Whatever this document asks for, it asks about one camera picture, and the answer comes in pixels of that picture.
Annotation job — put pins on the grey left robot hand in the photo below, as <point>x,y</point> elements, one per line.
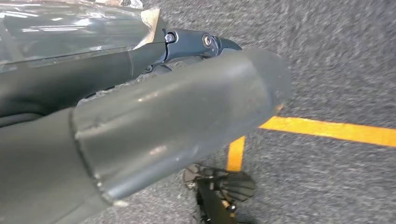
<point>154,117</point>

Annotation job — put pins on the black robot foot assembly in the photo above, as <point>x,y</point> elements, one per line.
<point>213,201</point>

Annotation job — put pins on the yellow floor tape square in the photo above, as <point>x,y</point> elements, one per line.
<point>340,131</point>

